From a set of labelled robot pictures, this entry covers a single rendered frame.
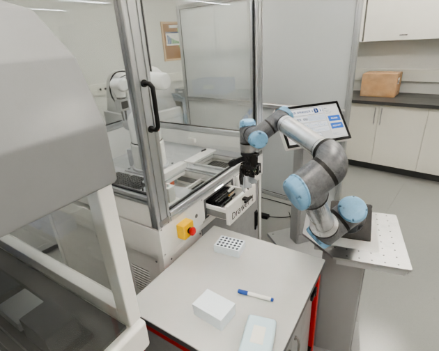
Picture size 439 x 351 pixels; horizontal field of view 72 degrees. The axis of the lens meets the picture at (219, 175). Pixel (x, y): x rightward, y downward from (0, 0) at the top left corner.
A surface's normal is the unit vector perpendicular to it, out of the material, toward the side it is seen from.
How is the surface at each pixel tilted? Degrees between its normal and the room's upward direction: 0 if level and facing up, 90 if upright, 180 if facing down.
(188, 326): 0
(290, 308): 0
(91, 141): 90
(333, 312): 90
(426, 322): 0
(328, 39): 90
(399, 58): 90
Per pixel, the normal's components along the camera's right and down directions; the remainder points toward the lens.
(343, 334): -0.34, 0.40
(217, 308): -0.06, -0.91
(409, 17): -0.65, 0.34
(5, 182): 0.84, 0.18
